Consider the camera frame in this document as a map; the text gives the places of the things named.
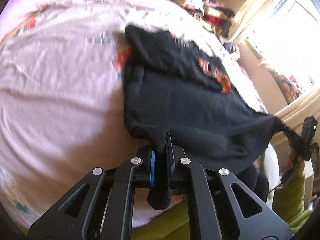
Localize black sweatshirt with orange cuffs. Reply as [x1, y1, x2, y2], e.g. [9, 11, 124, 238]
[123, 24, 288, 210]

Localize clothes on window sill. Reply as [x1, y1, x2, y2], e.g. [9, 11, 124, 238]
[258, 58, 304, 105]

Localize bag with purple clothes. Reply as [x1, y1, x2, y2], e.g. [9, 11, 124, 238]
[222, 41, 241, 60]

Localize pile of folded clothes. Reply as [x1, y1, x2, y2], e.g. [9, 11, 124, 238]
[172, 0, 235, 38]

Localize pink strawberry print duvet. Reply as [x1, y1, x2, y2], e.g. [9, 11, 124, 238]
[1, 0, 266, 231]

